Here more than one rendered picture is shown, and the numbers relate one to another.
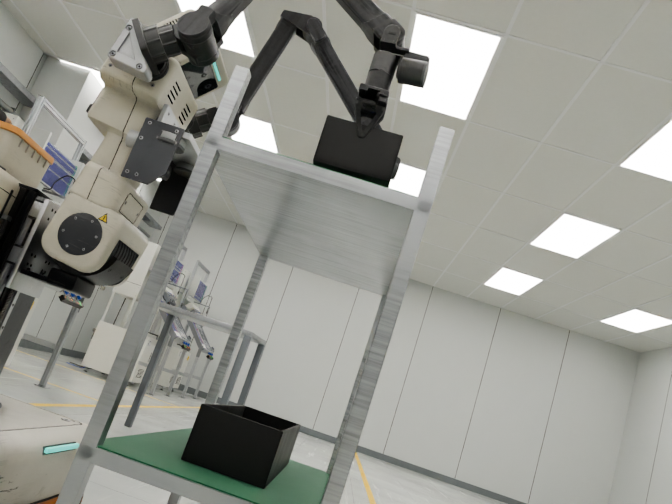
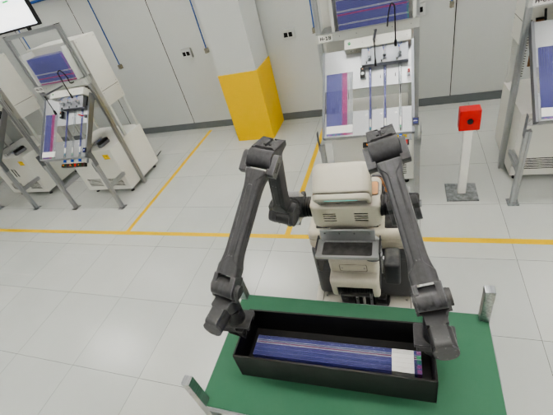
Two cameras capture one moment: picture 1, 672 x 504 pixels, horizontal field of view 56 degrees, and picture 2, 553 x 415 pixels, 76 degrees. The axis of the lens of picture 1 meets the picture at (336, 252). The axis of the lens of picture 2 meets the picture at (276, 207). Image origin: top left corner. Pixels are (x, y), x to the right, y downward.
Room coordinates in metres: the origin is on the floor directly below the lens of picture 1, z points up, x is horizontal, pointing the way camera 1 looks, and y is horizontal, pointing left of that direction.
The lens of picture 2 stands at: (1.72, -0.54, 2.08)
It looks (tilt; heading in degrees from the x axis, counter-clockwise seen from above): 37 degrees down; 111
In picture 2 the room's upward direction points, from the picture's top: 17 degrees counter-clockwise
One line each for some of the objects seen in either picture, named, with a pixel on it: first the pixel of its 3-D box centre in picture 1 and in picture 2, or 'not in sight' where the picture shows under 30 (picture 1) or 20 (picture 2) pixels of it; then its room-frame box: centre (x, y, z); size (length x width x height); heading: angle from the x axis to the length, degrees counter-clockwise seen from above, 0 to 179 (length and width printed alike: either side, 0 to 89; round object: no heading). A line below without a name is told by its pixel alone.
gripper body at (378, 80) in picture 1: (375, 91); (234, 314); (1.27, 0.03, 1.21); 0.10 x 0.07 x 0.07; 176
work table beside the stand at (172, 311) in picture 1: (186, 380); not in sight; (4.08, 0.63, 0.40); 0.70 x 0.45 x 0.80; 80
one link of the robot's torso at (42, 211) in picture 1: (81, 262); (370, 276); (1.65, 0.62, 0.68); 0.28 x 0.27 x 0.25; 177
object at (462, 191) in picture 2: not in sight; (465, 153); (2.39, 2.09, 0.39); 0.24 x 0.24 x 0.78; 85
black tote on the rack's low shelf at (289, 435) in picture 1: (252, 439); not in sight; (1.58, 0.05, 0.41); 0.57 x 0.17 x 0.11; 175
